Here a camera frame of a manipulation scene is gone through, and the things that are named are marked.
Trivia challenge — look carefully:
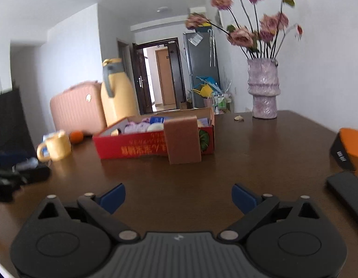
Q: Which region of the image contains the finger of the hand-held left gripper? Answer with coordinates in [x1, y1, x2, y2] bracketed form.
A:
[14, 165, 50, 184]

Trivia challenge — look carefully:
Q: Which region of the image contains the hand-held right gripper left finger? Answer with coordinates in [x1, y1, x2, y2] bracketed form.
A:
[21, 183, 140, 242]

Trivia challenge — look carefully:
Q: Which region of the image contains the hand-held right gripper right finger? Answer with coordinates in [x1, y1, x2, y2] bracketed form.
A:
[220, 183, 339, 242]

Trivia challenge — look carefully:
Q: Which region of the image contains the red cardboard box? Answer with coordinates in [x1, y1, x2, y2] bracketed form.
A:
[93, 107, 216, 160]

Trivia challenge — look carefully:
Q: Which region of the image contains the lavender knitted cloth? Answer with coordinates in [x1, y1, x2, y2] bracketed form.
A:
[124, 122, 150, 134]

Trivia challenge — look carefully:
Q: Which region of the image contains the brown sponge block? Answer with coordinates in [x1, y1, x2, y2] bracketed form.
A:
[163, 116, 203, 165]

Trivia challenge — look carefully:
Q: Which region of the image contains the blue and white tissue pack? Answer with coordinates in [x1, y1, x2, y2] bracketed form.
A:
[42, 133, 61, 157]

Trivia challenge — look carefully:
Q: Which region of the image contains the yellow ceramic mug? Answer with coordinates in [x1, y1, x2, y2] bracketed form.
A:
[37, 130, 72, 163]

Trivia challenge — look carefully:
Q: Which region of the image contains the orange fruit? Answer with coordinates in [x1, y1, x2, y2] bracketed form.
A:
[69, 131, 84, 145]

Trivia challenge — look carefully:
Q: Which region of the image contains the black paper bag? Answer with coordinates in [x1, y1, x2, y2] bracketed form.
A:
[0, 87, 37, 163]

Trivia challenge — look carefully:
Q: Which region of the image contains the pink hard-shell suitcase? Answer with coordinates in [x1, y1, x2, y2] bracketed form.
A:
[50, 81, 107, 136]

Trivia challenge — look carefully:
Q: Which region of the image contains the yellow thermos jug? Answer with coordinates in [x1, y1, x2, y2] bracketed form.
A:
[101, 58, 140, 128]

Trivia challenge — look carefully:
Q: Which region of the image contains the rack of small bottles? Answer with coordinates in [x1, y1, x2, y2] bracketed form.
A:
[212, 91, 233, 113]

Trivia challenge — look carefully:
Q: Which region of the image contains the black power bank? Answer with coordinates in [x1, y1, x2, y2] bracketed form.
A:
[326, 171, 358, 226]

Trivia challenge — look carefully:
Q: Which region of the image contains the lilac textured vase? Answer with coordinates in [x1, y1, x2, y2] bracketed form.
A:
[247, 58, 281, 119]

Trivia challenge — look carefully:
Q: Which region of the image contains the orange and black box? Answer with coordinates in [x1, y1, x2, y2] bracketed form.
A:
[329, 127, 358, 171]

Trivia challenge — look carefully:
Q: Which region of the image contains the brown wooden door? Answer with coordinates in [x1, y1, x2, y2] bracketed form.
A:
[155, 49, 176, 105]

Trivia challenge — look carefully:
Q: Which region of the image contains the grey refrigerator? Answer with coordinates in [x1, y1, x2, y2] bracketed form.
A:
[183, 30, 221, 109]

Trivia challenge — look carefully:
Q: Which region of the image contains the grey interior door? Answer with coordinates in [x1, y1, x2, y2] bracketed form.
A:
[117, 38, 130, 76]

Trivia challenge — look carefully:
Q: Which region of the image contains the clear folded umbrella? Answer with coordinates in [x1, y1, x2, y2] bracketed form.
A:
[208, 29, 217, 67]

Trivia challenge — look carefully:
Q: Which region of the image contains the bunch of dried pink roses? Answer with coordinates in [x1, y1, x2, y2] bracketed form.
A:
[185, 0, 304, 60]

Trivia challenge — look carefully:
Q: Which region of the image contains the dark wooden door frame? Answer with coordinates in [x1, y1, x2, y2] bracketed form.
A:
[132, 37, 187, 115]

